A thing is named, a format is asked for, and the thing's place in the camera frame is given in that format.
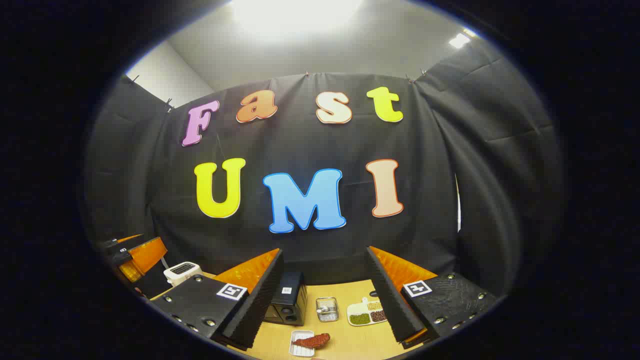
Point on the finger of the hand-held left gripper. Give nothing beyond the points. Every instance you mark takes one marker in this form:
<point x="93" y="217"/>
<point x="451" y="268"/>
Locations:
<point x="117" y="244"/>
<point x="147" y="255"/>

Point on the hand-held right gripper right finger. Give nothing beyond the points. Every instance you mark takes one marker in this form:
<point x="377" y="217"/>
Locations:
<point x="390" y="300"/>

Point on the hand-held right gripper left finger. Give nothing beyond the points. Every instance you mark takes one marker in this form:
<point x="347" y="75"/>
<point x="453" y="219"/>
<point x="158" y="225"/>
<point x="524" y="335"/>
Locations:
<point x="260" y="300"/>

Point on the black electric oven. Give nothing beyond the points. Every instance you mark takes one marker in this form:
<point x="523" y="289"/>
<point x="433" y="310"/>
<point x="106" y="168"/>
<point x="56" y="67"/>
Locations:
<point x="290" y="300"/>

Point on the red raw steak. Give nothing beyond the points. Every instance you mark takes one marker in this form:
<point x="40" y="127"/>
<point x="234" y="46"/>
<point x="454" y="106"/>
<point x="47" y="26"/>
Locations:
<point x="312" y="341"/>

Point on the white divided plate of beans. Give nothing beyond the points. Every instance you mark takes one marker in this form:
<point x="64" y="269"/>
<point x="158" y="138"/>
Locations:
<point x="361" y="317"/>

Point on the white toaster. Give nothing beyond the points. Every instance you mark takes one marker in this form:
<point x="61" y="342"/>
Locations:
<point x="182" y="272"/>

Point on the small white ribbed tray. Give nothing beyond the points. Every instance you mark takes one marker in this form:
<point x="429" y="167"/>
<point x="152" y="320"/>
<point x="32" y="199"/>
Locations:
<point x="299" y="351"/>

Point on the black backdrop cloth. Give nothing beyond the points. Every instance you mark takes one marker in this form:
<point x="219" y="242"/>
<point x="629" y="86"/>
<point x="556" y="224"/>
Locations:
<point x="300" y="140"/>

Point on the ceiling light panel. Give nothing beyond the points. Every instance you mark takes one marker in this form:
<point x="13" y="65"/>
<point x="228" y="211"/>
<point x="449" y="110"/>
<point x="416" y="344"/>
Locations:
<point x="295" y="15"/>
<point x="460" y="40"/>

